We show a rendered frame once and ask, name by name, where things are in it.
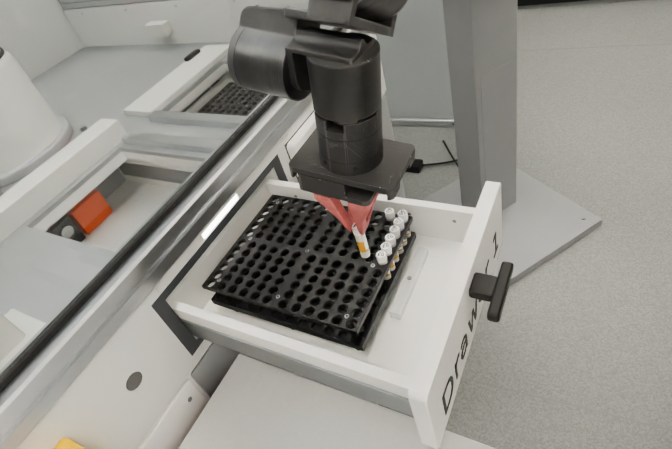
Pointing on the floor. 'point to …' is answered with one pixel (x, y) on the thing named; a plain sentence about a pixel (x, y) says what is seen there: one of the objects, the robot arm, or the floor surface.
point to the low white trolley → (300, 416)
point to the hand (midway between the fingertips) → (357, 223)
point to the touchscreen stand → (499, 124)
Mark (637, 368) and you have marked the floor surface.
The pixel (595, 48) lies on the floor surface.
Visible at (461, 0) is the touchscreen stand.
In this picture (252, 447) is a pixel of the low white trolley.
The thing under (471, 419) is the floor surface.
